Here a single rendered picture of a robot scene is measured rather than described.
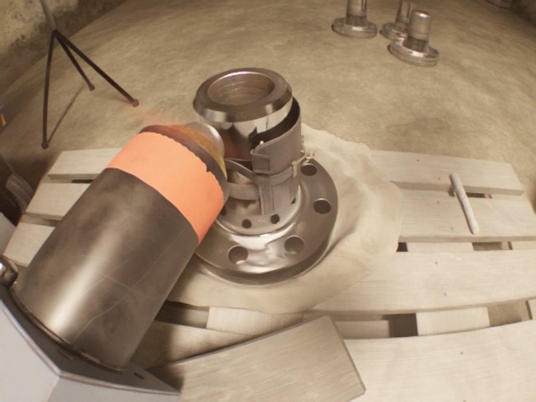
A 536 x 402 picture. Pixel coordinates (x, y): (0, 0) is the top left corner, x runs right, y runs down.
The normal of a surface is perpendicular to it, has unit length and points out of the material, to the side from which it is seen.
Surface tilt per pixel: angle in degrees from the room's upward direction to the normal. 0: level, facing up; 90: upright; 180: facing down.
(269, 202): 90
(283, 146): 90
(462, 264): 0
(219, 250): 0
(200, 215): 81
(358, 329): 0
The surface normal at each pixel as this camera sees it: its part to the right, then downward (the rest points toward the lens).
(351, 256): 0.18, 0.18
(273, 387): -0.06, -0.61
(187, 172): 0.63, -0.22
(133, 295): 0.84, 0.04
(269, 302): -0.12, 0.44
